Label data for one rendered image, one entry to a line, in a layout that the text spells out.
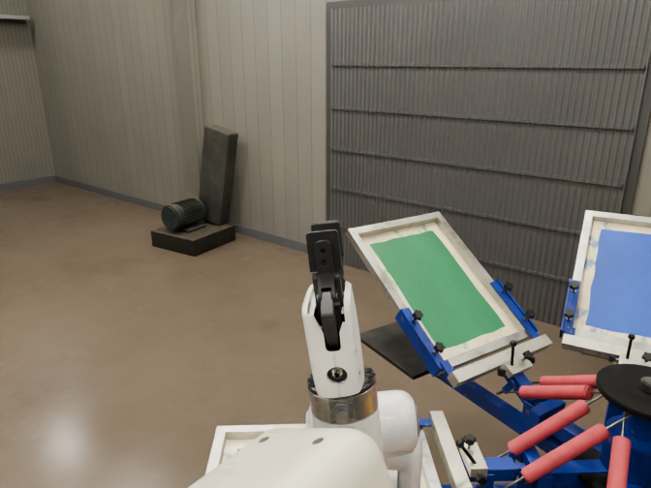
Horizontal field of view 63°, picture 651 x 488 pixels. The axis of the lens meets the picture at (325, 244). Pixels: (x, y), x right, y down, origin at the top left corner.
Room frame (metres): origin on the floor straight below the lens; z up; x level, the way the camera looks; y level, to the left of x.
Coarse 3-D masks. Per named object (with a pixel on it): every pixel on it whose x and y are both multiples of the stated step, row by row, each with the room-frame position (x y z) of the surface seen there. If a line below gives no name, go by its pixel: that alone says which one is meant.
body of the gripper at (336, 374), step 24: (312, 288) 0.53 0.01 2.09; (312, 312) 0.47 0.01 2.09; (336, 312) 0.48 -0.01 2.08; (312, 336) 0.46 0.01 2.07; (312, 360) 0.46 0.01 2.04; (336, 360) 0.45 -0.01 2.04; (360, 360) 0.48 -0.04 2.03; (312, 384) 0.49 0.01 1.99; (336, 384) 0.45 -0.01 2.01; (360, 384) 0.47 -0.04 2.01
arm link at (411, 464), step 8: (416, 448) 0.70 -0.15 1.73; (400, 456) 0.70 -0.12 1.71; (408, 456) 0.69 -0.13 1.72; (416, 456) 0.70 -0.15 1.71; (392, 464) 0.70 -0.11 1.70; (400, 464) 0.70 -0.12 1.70; (408, 464) 0.69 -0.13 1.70; (416, 464) 0.69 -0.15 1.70; (400, 472) 0.73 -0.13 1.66; (408, 472) 0.70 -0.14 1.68; (416, 472) 0.69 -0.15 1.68; (400, 480) 0.72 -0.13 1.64; (408, 480) 0.70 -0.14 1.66; (416, 480) 0.70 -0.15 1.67
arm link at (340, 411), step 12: (312, 396) 0.48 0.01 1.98; (360, 396) 0.46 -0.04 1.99; (372, 396) 0.47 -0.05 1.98; (312, 408) 0.48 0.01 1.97; (324, 408) 0.46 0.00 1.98; (336, 408) 0.45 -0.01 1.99; (348, 408) 0.46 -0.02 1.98; (360, 408) 0.46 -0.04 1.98; (372, 408) 0.47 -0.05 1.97; (324, 420) 0.46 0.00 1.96; (336, 420) 0.44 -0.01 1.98; (348, 420) 0.46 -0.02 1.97
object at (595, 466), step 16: (544, 400) 1.80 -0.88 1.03; (560, 400) 1.77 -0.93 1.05; (528, 416) 1.71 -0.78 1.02; (544, 416) 1.69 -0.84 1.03; (608, 416) 1.76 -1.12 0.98; (560, 432) 1.65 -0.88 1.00; (576, 432) 1.62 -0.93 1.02; (528, 464) 1.44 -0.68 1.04; (576, 464) 1.46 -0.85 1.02; (592, 464) 1.46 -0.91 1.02; (544, 480) 1.36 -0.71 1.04; (560, 480) 1.41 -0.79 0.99; (576, 480) 1.42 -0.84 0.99
